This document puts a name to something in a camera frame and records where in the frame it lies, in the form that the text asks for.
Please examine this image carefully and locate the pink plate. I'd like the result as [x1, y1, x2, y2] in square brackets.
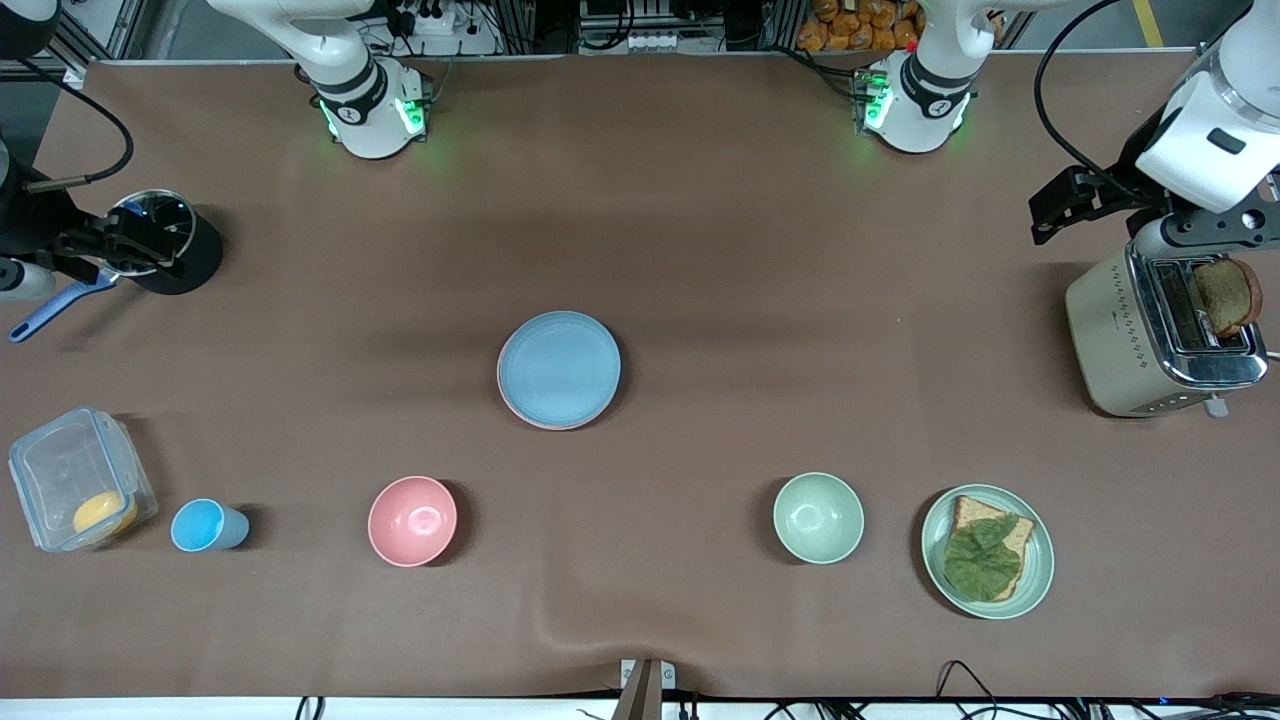
[497, 375, 606, 432]

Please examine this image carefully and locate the blue plate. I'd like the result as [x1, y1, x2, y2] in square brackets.
[497, 310, 622, 429]

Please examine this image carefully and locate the silver toaster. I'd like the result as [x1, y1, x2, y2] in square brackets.
[1065, 248, 1269, 419]

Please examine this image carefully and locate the brown toast slice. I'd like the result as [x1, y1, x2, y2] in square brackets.
[1193, 257, 1264, 337]

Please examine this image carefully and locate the clear plastic container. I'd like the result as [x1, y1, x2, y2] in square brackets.
[8, 406, 159, 553]

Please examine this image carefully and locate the yellow round food piece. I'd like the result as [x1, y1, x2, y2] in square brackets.
[72, 490, 138, 538]

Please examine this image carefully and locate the orange snack bag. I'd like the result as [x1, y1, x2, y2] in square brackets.
[797, 0, 1004, 53]

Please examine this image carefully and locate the blue cup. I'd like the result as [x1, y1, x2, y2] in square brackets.
[170, 498, 251, 553]

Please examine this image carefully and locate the bread slice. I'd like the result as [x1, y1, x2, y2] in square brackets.
[945, 495, 1036, 601]

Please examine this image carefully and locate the green plate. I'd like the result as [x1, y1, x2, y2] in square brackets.
[921, 484, 1055, 620]

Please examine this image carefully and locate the green lettuce leaf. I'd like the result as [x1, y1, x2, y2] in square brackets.
[943, 515, 1023, 603]

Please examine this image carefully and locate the white power strip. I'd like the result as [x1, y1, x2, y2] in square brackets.
[398, 5, 457, 37]

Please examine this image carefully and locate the brown table cover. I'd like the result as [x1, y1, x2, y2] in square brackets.
[0, 55, 1280, 699]

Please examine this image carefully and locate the pink bowl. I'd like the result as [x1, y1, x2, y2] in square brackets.
[367, 475, 458, 568]

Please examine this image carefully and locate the green bowl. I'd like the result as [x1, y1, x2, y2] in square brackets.
[772, 472, 865, 565]

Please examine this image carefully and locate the black control box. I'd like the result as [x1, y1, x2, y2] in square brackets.
[580, 0, 701, 53]

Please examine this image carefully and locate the black saucepan with blue handle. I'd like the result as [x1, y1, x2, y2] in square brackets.
[10, 190, 223, 344]

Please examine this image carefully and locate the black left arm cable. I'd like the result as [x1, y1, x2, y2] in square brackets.
[1033, 0, 1131, 188]

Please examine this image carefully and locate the black cable loop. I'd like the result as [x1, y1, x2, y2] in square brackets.
[935, 660, 1001, 720]

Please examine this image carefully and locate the metal mount bracket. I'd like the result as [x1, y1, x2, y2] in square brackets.
[620, 658, 677, 720]

